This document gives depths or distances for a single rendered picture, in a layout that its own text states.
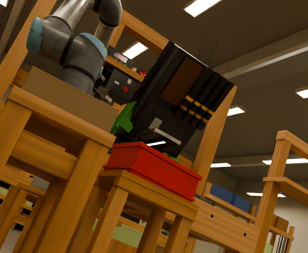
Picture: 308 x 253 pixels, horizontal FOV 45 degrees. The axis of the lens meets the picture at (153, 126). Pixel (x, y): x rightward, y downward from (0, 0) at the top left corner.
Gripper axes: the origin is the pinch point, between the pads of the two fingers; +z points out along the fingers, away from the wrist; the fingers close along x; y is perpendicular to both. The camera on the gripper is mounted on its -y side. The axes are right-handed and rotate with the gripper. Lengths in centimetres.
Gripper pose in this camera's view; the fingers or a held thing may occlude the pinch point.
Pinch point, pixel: (105, 100)
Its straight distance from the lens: 204.3
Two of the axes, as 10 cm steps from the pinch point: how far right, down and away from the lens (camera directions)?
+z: 6.3, 7.3, 2.6
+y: 7.7, -5.9, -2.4
